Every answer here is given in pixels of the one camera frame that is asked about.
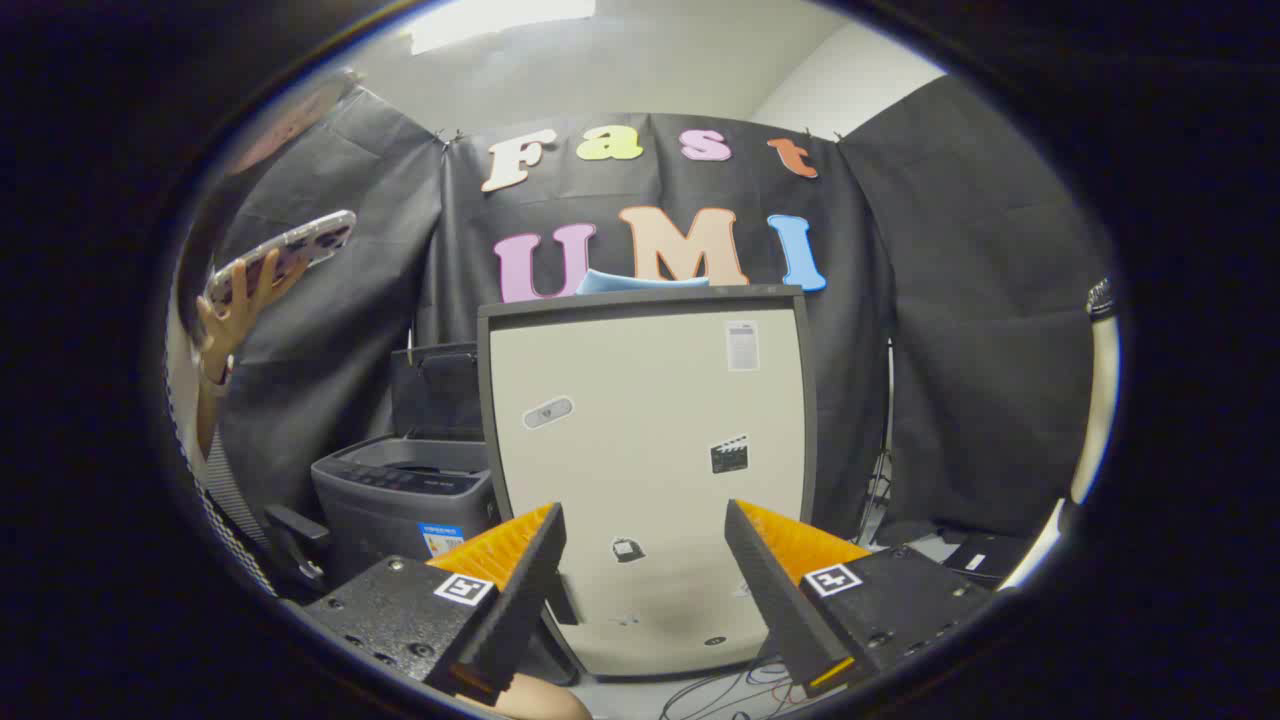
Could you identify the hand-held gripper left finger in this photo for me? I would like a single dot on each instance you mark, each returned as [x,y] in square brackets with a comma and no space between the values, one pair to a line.
[520,590]

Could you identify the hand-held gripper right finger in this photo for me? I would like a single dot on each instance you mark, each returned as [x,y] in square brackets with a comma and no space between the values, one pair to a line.
[770,590]

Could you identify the grey washing machine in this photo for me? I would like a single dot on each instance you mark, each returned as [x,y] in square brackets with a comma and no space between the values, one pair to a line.
[390,520]

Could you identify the dark washing machine lid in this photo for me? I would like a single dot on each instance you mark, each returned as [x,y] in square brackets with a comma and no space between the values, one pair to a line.
[435,395]

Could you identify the light blue cloth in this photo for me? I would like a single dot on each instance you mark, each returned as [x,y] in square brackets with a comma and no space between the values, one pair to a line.
[630,283]

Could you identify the person's knee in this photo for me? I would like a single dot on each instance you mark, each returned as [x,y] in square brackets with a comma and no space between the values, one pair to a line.
[540,700]

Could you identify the black tripod stand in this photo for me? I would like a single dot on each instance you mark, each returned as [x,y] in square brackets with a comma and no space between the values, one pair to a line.
[882,480]

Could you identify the flat black box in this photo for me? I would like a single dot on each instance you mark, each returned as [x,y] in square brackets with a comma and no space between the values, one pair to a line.
[985,558]

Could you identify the black chair armrest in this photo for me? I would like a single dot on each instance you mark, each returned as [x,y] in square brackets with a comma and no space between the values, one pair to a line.
[298,535]

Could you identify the black backdrop cloth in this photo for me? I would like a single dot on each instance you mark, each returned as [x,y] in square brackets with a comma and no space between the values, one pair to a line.
[950,300]

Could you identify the patterned phone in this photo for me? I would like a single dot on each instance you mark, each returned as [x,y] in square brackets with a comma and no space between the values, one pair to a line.
[295,250]

